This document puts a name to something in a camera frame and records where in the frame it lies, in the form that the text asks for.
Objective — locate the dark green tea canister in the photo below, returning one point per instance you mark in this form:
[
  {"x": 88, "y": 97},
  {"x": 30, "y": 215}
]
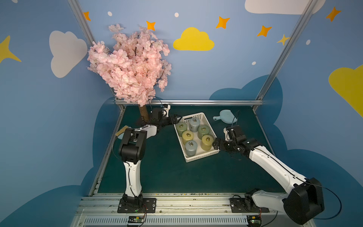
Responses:
[{"x": 203, "y": 130}]

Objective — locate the right aluminium frame post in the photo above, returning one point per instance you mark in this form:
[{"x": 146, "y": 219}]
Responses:
[{"x": 311, "y": 8}]

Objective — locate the pink cherry blossom tree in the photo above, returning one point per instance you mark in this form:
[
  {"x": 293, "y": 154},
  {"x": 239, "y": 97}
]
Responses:
[{"x": 134, "y": 67}]

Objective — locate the light blue plastic dustpan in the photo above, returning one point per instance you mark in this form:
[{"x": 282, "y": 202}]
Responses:
[{"x": 226, "y": 116}]

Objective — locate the blue grey tea canister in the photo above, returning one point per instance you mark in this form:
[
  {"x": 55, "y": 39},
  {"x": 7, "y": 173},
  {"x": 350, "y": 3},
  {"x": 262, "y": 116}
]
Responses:
[
  {"x": 194, "y": 124},
  {"x": 191, "y": 148}
]

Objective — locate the rear aluminium frame rail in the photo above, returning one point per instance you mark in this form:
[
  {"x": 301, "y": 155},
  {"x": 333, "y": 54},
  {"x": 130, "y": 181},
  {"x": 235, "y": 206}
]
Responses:
[{"x": 208, "y": 102}]

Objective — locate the right side floor rail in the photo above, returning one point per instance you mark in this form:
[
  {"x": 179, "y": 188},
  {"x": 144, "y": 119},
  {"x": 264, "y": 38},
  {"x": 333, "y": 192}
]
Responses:
[{"x": 262, "y": 127}]

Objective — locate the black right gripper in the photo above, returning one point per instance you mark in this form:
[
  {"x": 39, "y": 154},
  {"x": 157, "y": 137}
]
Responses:
[{"x": 224, "y": 144}]

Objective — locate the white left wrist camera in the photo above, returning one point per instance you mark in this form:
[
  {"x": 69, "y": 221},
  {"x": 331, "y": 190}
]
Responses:
[{"x": 165, "y": 110}]

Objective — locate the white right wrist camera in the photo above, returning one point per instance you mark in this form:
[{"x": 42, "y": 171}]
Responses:
[{"x": 228, "y": 133}]

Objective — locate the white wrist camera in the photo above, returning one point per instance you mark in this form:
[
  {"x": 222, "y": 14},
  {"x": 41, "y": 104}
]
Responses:
[
  {"x": 165, "y": 110},
  {"x": 228, "y": 133}
]

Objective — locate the front aluminium mounting rail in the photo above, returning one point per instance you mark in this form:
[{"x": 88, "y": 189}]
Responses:
[{"x": 174, "y": 210}]

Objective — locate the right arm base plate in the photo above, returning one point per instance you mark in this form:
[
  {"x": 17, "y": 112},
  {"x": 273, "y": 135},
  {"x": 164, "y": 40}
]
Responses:
[{"x": 243, "y": 205}]

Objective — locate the aluminium frame post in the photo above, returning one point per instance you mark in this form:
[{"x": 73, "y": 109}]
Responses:
[
  {"x": 311, "y": 8},
  {"x": 81, "y": 19}
]

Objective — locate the brown tree base plate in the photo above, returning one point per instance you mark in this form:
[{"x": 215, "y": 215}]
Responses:
[{"x": 140, "y": 122}]

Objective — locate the floor rail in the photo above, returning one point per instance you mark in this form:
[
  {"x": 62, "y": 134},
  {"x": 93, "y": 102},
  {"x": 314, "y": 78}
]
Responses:
[
  {"x": 262, "y": 127},
  {"x": 108, "y": 151}
]

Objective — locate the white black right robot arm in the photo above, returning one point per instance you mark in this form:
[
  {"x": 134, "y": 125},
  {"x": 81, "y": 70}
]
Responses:
[{"x": 302, "y": 199}]

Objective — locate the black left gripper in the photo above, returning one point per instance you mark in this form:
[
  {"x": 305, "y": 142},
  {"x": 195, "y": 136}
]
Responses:
[{"x": 171, "y": 119}]

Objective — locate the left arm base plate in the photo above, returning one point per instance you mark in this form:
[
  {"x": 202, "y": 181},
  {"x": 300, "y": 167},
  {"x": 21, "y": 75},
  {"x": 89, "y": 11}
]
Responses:
[{"x": 147, "y": 205}]

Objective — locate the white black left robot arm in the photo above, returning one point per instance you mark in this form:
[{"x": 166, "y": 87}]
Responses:
[{"x": 132, "y": 151}]

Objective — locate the left aluminium frame post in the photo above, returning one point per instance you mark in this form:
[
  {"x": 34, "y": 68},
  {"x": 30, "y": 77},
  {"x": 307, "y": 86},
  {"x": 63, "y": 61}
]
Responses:
[{"x": 81, "y": 19}]

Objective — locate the left side floor rail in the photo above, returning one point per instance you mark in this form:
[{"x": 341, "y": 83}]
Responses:
[{"x": 108, "y": 151}]

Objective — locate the blue hand brush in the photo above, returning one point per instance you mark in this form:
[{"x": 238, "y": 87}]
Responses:
[{"x": 119, "y": 134}]

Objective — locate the white perforated plastic basket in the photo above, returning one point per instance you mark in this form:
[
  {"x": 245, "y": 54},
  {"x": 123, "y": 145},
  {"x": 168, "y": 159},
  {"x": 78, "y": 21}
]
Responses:
[{"x": 200, "y": 152}]

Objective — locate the yellow green tea canister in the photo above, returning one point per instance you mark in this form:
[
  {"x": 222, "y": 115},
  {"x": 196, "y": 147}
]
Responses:
[{"x": 187, "y": 136}]

